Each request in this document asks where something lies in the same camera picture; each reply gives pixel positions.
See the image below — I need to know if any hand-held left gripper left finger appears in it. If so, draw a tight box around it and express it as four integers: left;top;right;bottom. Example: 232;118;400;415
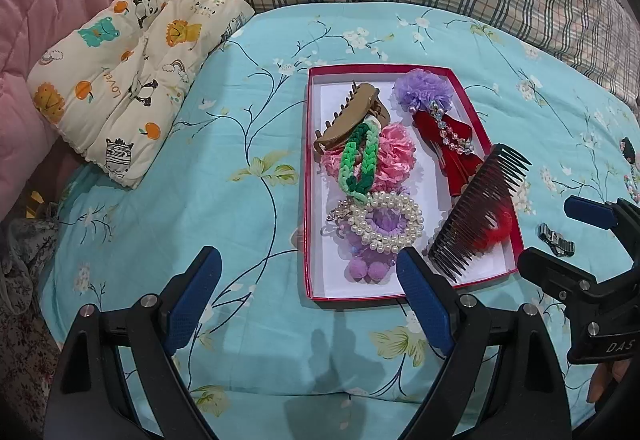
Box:
42;246;223;440

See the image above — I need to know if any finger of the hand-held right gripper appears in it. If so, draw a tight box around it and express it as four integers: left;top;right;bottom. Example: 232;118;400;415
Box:
563;197;640;245
517;247;632;321

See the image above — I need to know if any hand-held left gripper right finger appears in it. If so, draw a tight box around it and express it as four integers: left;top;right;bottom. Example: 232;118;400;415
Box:
396;247;573;440

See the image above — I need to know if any white pearl scrunchie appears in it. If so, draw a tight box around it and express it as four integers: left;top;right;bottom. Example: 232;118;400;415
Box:
327;190;426;255

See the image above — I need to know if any black comb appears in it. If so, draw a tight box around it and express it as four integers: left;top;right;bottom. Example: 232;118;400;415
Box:
426;144;532;283

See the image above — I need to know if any red cardboard box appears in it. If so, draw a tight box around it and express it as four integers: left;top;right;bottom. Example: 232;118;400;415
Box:
302;64;523;303

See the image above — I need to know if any pink flower scrunchie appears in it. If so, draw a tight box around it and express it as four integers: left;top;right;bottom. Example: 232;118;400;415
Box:
320;122;417;193

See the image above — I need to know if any crystal bead bracelet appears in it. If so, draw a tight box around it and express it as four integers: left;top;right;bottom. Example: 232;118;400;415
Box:
427;100;475;155

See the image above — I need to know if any green braided hair tie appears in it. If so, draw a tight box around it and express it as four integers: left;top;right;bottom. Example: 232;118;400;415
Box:
337;117;384;209

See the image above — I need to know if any beige hair claw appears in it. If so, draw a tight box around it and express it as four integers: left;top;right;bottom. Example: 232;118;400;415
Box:
313;80;391;157

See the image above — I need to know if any purple flower hair clip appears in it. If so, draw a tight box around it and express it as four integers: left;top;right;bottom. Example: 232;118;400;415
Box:
391;70;454;114

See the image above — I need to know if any person's right hand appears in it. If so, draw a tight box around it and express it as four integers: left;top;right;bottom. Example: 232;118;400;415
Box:
587;360;635;404

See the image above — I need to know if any small metal hair clip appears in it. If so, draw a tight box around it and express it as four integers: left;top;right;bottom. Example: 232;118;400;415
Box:
537;223;576;256

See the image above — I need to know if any purple pompom scrunchie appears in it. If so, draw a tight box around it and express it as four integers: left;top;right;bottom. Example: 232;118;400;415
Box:
340;210;401;283

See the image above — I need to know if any teal floral blanket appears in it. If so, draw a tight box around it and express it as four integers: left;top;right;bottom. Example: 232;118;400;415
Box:
40;2;640;440

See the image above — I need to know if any red bow hair clip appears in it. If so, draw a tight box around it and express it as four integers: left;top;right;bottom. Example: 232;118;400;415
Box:
412;110;486;199

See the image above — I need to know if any dark floral cloth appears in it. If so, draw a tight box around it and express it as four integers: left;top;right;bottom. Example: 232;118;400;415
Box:
0;200;68;440

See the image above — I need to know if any animal print cushion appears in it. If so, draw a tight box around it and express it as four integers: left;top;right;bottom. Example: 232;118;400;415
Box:
26;0;256;191

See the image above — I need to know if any red fluffy hair tie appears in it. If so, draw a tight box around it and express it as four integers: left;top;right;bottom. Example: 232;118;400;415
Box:
471;207;517;251

